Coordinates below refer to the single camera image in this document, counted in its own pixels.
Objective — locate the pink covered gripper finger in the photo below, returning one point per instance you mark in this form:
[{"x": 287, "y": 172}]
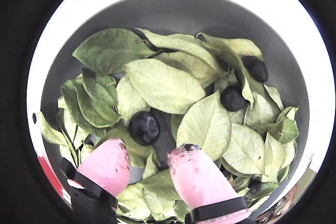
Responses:
[
  {"x": 202, "y": 182},
  {"x": 105, "y": 166}
]

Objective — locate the red ribbed plastic cup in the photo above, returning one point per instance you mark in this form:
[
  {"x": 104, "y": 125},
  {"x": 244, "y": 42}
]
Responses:
[{"x": 50, "y": 176}]

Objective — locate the dark grey round bowl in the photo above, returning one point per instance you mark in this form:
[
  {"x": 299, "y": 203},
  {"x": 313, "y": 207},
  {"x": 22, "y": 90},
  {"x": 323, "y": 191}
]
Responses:
[{"x": 183, "y": 14}]

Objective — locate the green leaves pile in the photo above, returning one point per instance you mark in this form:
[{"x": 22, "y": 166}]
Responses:
[{"x": 162, "y": 85}]

